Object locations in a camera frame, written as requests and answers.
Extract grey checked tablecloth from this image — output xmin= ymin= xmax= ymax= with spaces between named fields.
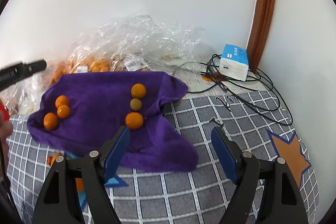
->
xmin=6 ymin=90 xmax=320 ymax=224

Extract black cables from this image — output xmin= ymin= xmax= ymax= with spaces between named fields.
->
xmin=172 ymin=53 xmax=294 ymax=126

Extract orange mandarin near edge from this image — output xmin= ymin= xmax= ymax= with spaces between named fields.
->
xmin=51 ymin=153 xmax=84 ymax=193

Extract purple towel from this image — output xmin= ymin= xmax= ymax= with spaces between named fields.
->
xmin=27 ymin=72 xmax=198 ymax=172

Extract blue white tissue box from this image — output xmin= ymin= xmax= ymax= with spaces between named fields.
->
xmin=219 ymin=44 xmax=249 ymax=81

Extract large orange mandarin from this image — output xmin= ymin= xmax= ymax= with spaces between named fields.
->
xmin=43 ymin=113 xmax=58 ymax=130

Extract orange mandarin on cloth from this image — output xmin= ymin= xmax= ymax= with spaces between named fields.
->
xmin=57 ymin=105 xmax=71 ymax=119

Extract left hand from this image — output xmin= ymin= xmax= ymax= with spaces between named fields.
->
xmin=0 ymin=112 xmax=13 ymax=144

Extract clear crumpled plastic bag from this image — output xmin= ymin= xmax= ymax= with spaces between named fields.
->
xmin=1 ymin=75 xmax=51 ymax=115

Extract orange mandarin behind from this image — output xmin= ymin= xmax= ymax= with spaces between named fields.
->
xmin=55 ymin=95 xmax=70 ymax=109

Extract small red fruit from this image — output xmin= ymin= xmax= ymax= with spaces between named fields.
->
xmin=47 ymin=156 xmax=53 ymax=166

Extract yellow-green small fruit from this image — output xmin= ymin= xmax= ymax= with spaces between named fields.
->
xmin=130 ymin=98 xmax=142 ymax=111

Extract brown wooden door frame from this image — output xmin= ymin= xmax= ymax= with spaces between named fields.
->
xmin=247 ymin=0 xmax=276 ymax=69

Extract small orange kumquat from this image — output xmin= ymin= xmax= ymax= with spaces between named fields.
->
xmin=130 ymin=83 xmax=146 ymax=99
xmin=125 ymin=112 xmax=143 ymax=130

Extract small orange kumquat top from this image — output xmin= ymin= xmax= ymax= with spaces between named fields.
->
xmin=130 ymin=83 xmax=146 ymax=99

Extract clear bag of oranges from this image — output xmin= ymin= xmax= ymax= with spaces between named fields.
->
xmin=42 ymin=15 xmax=204 ymax=85

